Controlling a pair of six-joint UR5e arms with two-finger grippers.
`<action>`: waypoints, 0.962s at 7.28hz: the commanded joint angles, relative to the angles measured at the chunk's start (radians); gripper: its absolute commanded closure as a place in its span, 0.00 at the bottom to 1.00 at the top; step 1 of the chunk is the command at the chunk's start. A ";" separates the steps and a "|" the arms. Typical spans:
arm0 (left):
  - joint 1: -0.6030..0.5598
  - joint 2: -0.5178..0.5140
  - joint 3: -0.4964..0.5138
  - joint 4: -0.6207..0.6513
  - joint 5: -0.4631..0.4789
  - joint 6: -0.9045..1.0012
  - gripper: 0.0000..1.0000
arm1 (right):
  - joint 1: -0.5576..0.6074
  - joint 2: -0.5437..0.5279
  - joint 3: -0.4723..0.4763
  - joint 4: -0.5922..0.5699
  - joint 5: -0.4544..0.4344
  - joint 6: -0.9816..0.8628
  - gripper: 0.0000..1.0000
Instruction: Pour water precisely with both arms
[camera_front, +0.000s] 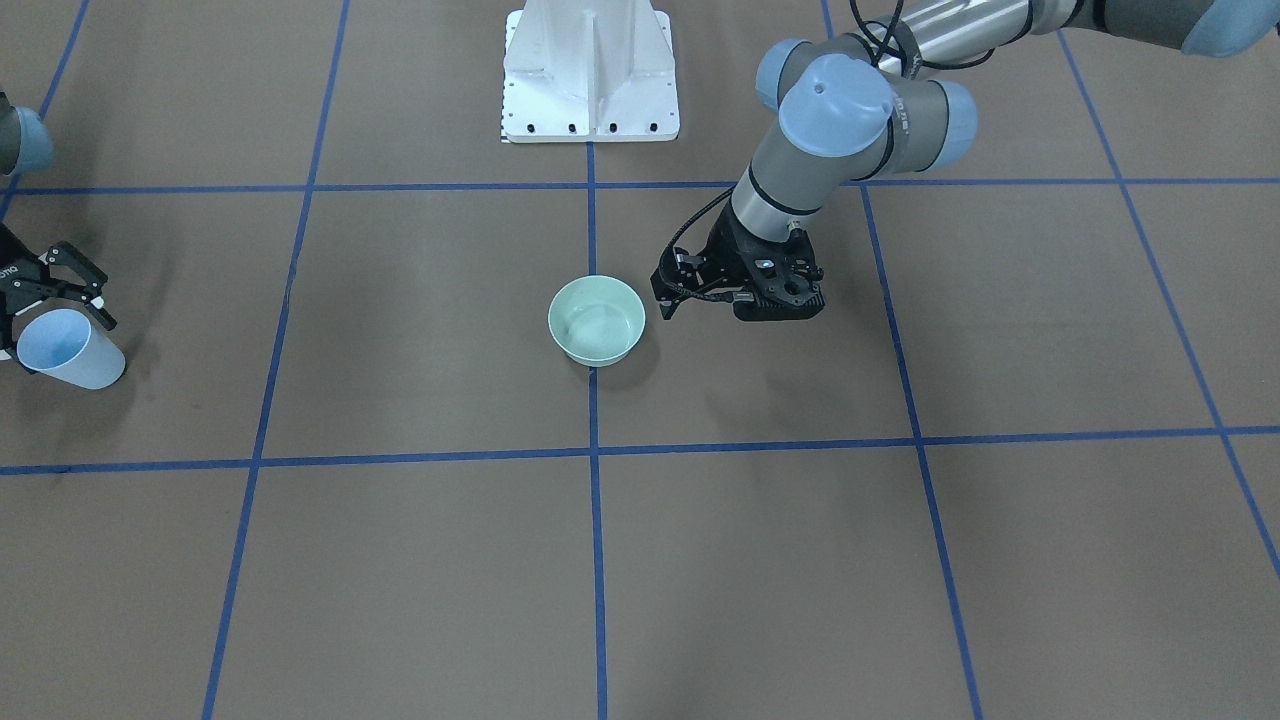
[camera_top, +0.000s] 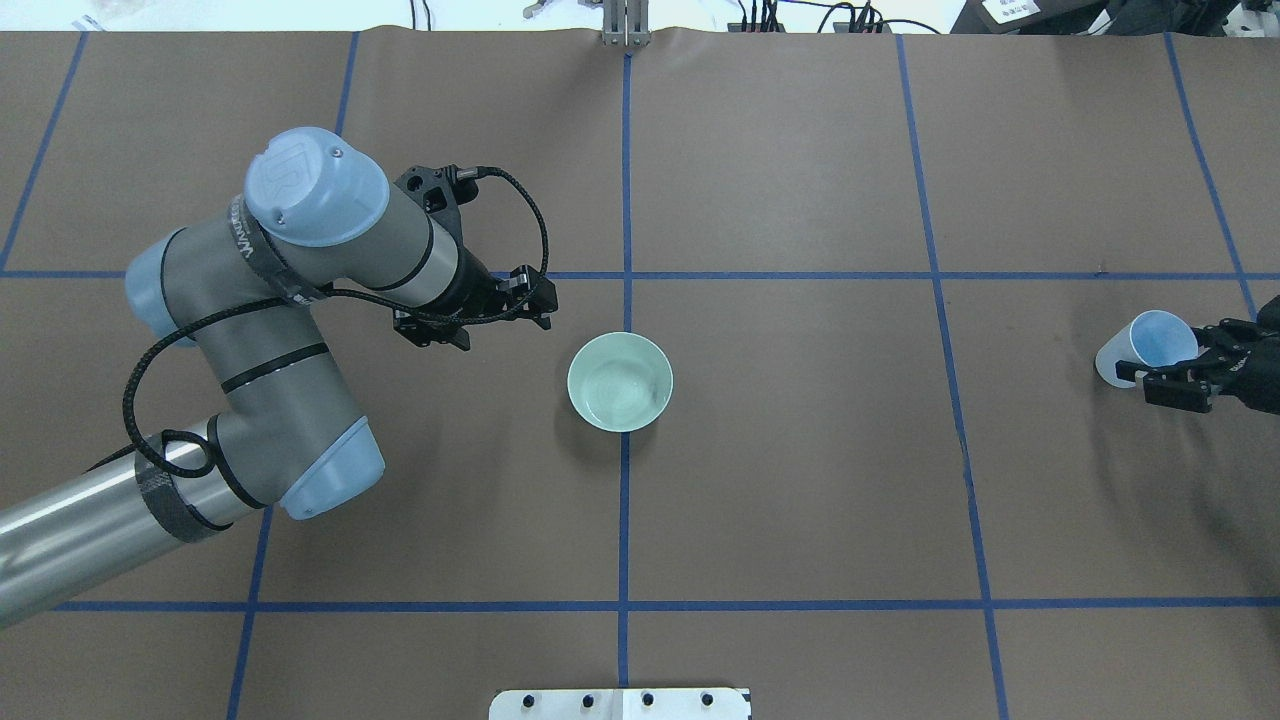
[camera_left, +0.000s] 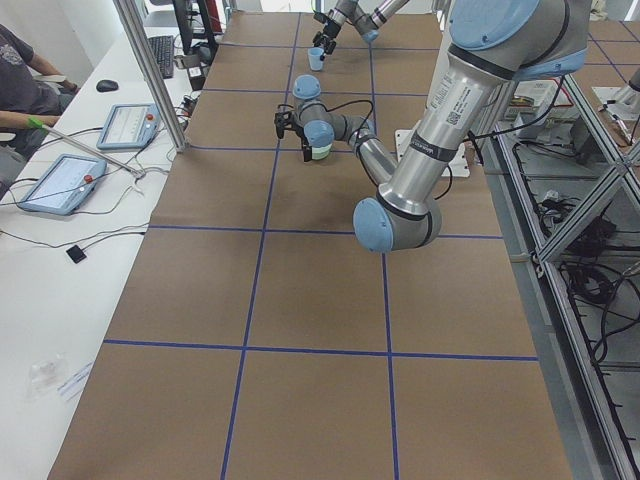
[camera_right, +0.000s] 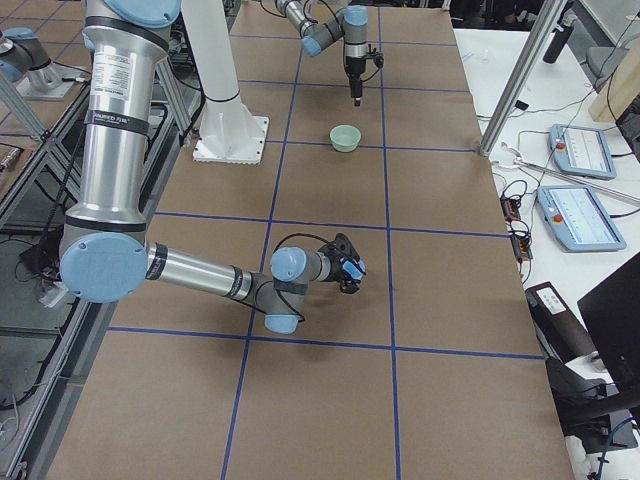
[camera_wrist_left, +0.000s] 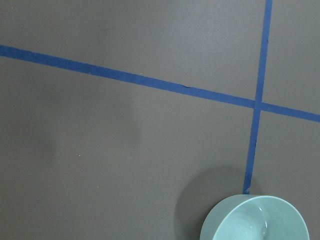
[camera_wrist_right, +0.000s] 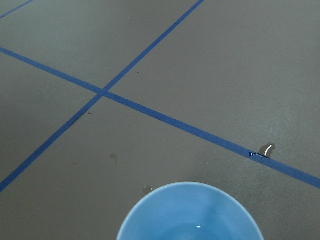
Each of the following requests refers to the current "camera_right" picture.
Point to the light blue plastic cup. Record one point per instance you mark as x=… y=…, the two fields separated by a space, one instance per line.
x=353 y=269

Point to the aluminium frame post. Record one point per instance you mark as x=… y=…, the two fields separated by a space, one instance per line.
x=550 y=14

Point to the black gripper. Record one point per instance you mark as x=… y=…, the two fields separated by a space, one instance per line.
x=332 y=271
x=354 y=69

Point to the blue teach pendant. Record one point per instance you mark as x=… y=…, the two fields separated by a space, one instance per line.
x=577 y=219
x=581 y=151

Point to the small black square device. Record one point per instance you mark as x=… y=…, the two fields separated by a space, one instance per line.
x=521 y=105

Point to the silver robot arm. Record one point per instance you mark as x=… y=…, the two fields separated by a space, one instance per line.
x=348 y=25
x=104 y=253

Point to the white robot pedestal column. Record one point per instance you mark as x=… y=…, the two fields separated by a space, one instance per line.
x=228 y=132

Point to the orange black usb hub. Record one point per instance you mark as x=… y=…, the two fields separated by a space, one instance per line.
x=518 y=230

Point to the mint green bowl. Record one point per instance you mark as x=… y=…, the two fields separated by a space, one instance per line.
x=345 y=138

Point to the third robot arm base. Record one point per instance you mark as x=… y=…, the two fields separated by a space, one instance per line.
x=28 y=67

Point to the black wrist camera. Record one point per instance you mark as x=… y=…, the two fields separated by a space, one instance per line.
x=376 y=56

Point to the thin metal rod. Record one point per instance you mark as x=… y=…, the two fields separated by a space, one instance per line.
x=519 y=162

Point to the near blue teach pendant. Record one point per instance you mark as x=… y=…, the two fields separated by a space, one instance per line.
x=577 y=219

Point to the far blue teach pendant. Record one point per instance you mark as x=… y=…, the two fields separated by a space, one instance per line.
x=581 y=151

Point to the aluminium truss frame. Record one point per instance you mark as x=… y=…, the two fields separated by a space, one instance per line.
x=42 y=349

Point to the black computer monitor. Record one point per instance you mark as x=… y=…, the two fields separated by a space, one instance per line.
x=610 y=312

